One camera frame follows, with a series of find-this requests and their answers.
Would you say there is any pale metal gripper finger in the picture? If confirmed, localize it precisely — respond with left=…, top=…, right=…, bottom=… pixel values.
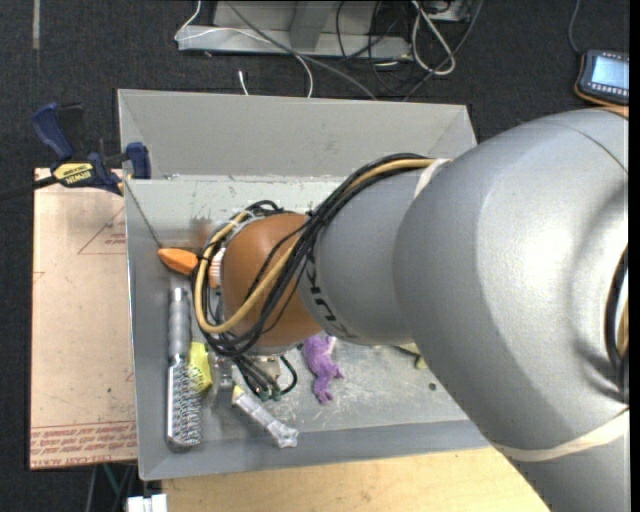
left=230, top=385, right=301, bottom=450

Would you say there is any yellow crumpled packet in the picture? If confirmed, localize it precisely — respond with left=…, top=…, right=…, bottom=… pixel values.
left=188, top=341, right=214, bottom=397

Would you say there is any grey hairbrush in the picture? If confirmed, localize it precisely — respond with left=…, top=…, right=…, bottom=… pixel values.
left=164, top=286, right=205, bottom=452

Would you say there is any purple toy animal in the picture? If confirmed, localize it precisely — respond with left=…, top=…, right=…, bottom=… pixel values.
left=301, top=333, right=347, bottom=406

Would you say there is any orange toy carrot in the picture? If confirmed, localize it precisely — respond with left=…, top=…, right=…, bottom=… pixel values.
left=156, top=246, right=200, bottom=277

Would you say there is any brown cardboard board red print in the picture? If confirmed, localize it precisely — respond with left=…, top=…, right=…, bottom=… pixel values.
left=29, top=167, right=139, bottom=471

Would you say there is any pale yellow small object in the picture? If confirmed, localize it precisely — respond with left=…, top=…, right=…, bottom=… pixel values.
left=398, top=342, right=429, bottom=371

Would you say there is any grey metal bin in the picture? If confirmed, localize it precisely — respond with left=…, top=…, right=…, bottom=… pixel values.
left=117, top=88, right=495, bottom=481

